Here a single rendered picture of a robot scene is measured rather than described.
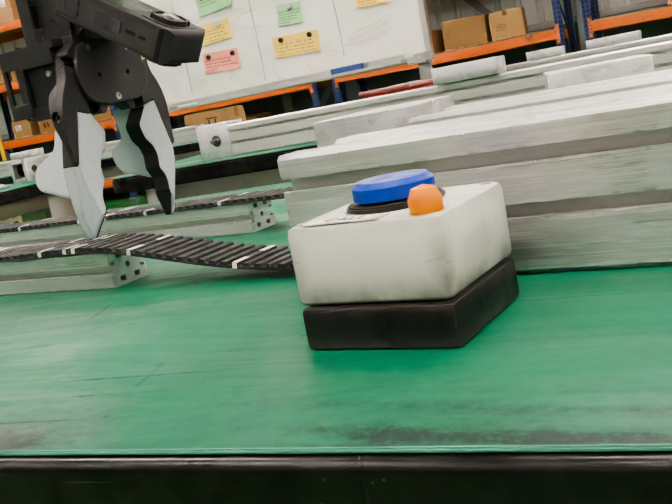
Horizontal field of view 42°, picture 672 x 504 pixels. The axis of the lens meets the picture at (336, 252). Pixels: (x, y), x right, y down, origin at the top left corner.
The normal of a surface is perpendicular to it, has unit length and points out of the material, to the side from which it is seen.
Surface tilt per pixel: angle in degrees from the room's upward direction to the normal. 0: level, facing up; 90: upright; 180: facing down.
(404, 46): 90
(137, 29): 87
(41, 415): 0
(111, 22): 87
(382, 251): 90
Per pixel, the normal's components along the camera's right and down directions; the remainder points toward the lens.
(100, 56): 0.84, -0.07
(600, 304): -0.19, -0.97
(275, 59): -0.38, 0.24
